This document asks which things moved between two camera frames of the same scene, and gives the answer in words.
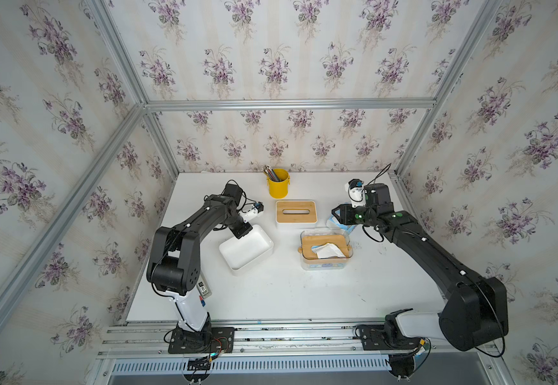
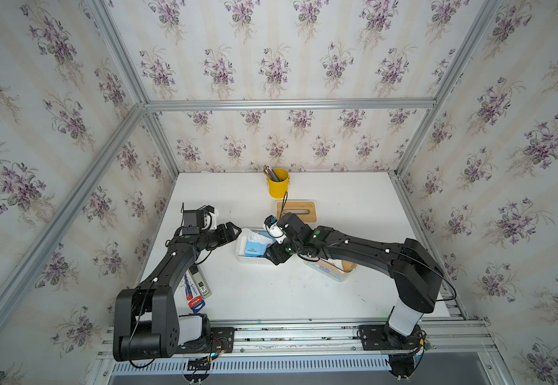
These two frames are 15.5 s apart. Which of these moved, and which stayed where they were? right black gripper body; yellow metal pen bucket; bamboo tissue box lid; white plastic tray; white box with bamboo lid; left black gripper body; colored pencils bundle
Moved: right black gripper body; bamboo tissue box lid; left black gripper body; white plastic tray
Stayed: yellow metal pen bucket; white box with bamboo lid; colored pencils bundle
